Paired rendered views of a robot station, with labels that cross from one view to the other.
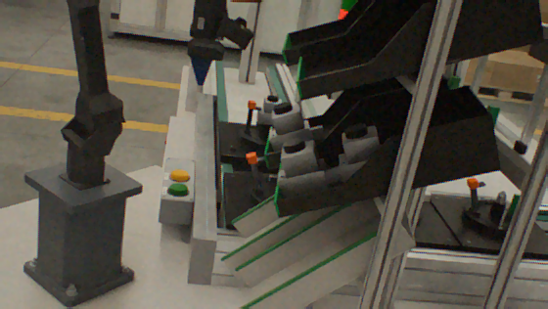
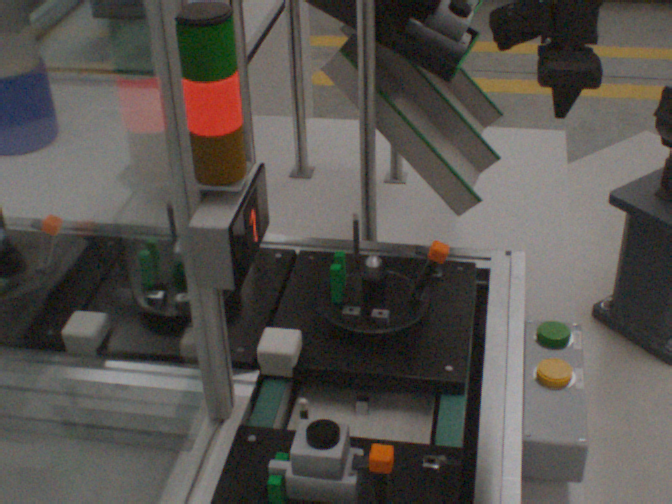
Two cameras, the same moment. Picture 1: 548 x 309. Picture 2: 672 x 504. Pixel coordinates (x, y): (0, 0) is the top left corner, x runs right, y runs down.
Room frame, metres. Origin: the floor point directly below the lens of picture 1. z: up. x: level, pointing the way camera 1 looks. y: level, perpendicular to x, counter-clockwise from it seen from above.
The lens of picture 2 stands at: (2.08, 0.25, 1.68)
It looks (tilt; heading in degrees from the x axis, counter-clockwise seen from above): 34 degrees down; 201
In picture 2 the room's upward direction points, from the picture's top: 2 degrees counter-clockwise
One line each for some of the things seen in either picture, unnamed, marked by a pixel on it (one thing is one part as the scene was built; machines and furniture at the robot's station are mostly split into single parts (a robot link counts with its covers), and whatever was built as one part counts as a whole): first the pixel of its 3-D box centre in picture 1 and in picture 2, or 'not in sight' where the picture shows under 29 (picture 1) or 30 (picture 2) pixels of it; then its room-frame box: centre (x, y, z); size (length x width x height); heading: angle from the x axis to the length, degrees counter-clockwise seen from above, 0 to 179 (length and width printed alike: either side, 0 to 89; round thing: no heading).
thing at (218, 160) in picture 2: not in sight; (217, 149); (1.40, -0.11, 1.28); 0.05 x 0.05 x 0.05
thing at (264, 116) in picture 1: (274, 110); (313, 456); (1.53, 0.02, 1.06); 0.08 x 0.04 x 0.07; 99
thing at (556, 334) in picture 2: (178, 191); (553, 336); (1.18, 0.18, 0.96); 0.04 x 0.04 x 0.02
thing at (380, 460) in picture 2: (252, 115); (373, 480); (1.53, 0.07, 1.04); 0.04 x 0.02 x 0.08; 100
